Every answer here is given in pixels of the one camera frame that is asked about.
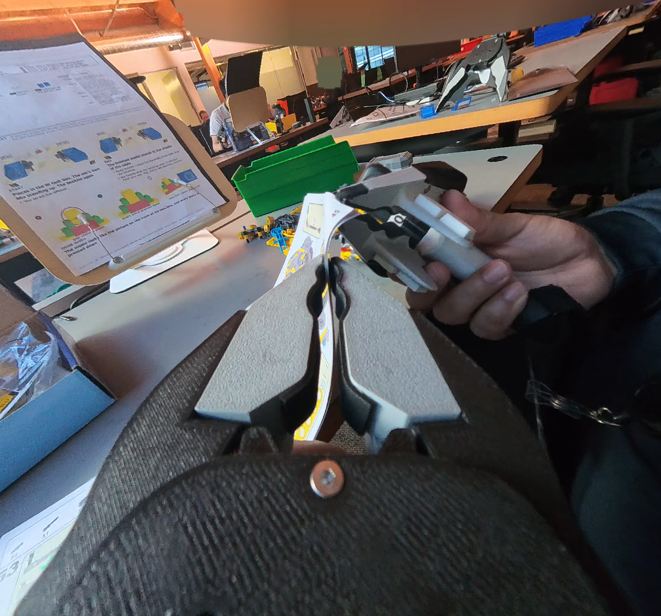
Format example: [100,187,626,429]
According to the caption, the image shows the pile of toy building pieces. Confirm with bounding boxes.
[238,205,362,265]

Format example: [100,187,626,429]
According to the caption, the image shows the clear plastic parts bags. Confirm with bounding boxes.
[0,321,70,420]

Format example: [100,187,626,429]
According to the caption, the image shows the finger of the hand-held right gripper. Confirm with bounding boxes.
[338,216,441,295]
[336,166,430,224]

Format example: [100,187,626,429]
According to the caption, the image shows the printed instruction sheet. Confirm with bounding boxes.
[0,40,228,276]

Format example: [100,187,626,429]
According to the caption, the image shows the person's right hand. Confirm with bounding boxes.
[406,190,619,341]

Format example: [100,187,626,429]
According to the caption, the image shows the wooden display board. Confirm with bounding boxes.
[0,32,238,286]

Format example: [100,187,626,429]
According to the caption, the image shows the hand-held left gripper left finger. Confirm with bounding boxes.
[194,259,331,438]

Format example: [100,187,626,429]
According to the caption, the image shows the white stand base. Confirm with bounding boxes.
[108,229,220,294]

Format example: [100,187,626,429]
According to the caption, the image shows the metal lanyard clip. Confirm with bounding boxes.
[526,378,628,427]

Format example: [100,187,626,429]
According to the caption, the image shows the printed paper sheet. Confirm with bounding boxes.
[351,105,420,127]

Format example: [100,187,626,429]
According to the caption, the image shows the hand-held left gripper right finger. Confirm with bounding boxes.
[330,259,463,455]

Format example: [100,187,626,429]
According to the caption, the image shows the spare grey black gripper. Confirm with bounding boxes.
[436,38,513,112]

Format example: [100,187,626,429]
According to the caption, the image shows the wooden-edged table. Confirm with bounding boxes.
[330,4,661,148]

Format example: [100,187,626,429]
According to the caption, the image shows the blue cardboard toy box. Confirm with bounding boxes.
[0,285,117,493]

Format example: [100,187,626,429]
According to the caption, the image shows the blue plastic bin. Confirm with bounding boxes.
[533,16,595,48]

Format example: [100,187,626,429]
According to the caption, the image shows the green plastic bin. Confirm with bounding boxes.
[231,136,359,218]

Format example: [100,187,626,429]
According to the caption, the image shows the person's right forearm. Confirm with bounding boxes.
[570,190,661,317]

